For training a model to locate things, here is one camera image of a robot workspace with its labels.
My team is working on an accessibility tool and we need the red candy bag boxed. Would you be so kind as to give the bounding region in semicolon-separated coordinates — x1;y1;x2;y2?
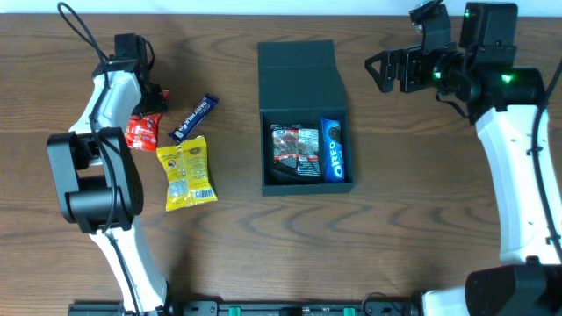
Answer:
125;112;163;152

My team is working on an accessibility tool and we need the dark blue Dairy Milk bar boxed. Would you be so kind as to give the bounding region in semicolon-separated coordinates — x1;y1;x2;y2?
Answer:
169;95;219;143

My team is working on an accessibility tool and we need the dark green lidded box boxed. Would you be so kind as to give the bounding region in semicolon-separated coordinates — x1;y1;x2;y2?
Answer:
257;39;355;197

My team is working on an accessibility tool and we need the blue Oreo cookie pack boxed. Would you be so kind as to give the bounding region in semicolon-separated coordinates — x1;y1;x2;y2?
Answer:
320;118;345;183

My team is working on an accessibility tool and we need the black Haribo candy bag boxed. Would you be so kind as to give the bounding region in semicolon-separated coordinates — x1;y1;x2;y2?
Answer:
270;125;321;184

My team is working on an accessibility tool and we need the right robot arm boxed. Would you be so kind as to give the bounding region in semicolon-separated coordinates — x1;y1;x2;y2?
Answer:
364;1;561;315

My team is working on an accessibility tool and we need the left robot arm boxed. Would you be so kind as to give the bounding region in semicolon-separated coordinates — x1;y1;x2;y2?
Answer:
47;55;169;315

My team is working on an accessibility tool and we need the yellow snack bag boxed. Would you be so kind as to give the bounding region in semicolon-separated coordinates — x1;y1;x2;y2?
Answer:
156;136;218;212

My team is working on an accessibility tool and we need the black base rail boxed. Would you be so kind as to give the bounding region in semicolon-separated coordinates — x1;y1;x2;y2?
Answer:
68;300;422;316

